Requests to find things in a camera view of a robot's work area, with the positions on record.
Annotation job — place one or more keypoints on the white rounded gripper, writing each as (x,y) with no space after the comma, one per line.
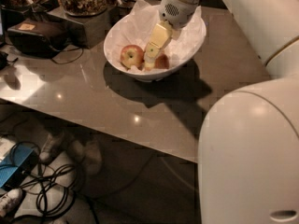
(176,12)

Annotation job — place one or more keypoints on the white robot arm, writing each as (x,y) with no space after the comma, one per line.
(248,152)

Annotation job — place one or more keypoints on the white ceramic bowl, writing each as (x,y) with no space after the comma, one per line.
(149,73)

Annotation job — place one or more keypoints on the red apple at front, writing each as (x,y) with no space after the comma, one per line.
(162,62)

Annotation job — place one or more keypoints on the red apple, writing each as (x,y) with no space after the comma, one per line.
(132,55)
(162,62)

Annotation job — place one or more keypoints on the red apple on left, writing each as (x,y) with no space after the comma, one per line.
(132,55)

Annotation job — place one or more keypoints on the white tissue paper liner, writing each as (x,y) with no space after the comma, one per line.
(137,25)

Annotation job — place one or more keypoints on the dark square jar stand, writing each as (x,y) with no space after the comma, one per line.
(85,32)

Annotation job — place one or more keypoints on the black VR headset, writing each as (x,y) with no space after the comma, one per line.
(43,39)

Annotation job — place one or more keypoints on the white shoe near table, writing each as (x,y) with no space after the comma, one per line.
(52,147)

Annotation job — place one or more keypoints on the blue box on floor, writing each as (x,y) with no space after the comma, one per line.
(15,165)

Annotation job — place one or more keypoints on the white shoe bottom left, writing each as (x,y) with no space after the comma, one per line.
(9,201)

